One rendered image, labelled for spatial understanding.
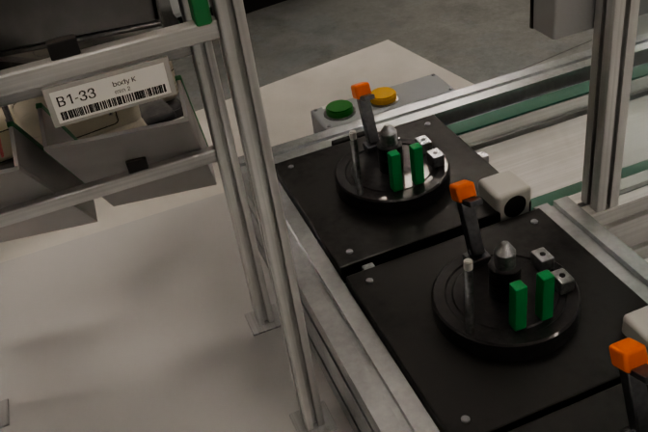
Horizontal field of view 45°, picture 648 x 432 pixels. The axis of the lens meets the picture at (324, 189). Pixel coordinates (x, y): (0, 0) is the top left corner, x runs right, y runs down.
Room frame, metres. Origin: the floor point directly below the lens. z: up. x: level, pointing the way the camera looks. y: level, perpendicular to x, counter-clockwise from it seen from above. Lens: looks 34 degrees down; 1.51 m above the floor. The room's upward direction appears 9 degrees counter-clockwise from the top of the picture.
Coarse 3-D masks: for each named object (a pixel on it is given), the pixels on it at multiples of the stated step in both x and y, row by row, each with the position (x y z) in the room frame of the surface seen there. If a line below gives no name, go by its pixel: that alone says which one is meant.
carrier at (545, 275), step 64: (448, 256) 0.63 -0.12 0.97; (512, 256) 0.54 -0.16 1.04; (576, 256) 0.60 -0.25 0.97; (384, 320) 0.55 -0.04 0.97; (448, 320) 0.52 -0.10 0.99; (512, 320) 0.50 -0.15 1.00; (576, 320) 0.50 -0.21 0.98; (640, 320) 0.48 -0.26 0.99; (448, 384) 0.46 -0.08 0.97; (512, 384) 0.45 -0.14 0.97; (576, 384) 0.44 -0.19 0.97
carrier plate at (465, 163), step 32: (416, 128) 0.91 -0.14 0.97; (448, 128) 0.90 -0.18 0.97; (288, 160) 0.88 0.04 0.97; (320, 160) 0.87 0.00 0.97; (448, 160) 0.82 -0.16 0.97; (480, 160) 0.81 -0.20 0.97; (288, 192) 0.81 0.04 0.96; (320, 192) 0.79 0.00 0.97; (448, 192) 0.75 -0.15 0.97; (320, 224) 0.73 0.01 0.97; (352, 224) 0.72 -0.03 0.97; (384, 224) 0.71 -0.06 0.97; (416, 224) 0.70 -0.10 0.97; (448, 224) 0.69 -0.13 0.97; (480, 224) 0.69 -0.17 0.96; (352, 256) 0.66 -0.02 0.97; (384, 256) 0.66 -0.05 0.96
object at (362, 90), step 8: (352, 88) 0.87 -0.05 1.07; (360, 88) 0.86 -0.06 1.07; (368, 88) 0.86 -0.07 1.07; (360, 96) 0.85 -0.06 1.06; (368, 96) 0.84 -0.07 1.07; (360, 104) 0.85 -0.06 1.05; (368, 104) 0.85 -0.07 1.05; (360, 112) 0.86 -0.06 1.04; (368, 112) 0.85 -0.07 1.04; (368, 120) 0.85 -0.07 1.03; (368, 128) 0.84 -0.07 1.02; (376, 128) 0.84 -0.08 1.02; (368, 136) 0.84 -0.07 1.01; (376, 136) 0.84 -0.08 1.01
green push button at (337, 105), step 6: (330, 102) 1.02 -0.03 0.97; (336, 102) 1.01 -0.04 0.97; (342, 102) 1.01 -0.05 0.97; (348, 102) 1.01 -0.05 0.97; (330, 108) 1.00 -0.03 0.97; (336, 108) 1.00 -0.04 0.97; (342, 108) 0.99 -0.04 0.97; (348, 108) 0.99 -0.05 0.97; (330, 114) 0.99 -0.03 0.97; (336, 114) 0.98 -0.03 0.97; (342, 114) 0.98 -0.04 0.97; (348, 114) 0.99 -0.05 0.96
